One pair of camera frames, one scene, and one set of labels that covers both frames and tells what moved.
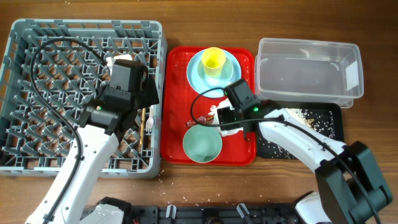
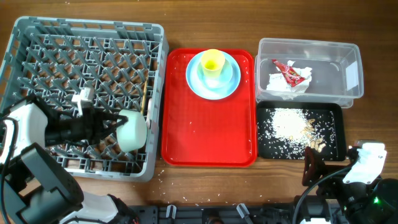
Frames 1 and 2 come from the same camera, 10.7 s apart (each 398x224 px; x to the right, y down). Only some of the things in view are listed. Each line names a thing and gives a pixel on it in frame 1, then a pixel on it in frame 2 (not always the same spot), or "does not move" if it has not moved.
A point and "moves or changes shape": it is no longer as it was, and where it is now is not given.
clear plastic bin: [305, 71] does not move
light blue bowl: [227, 73] does not move
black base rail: [249, 213] does not move
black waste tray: [326, 118] does not move
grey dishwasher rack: [51, 68] does not move
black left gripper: [148, 94] → [92, 116]
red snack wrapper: [204, 119] → [293, 77]
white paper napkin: [213, 110] → [277, 81]
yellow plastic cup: [213, 59] does not move
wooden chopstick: [143, 122] moves or changes shape
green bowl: [202, 144] → [132, 135]
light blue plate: [194, 81] does not move
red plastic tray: [181, 103] does not move
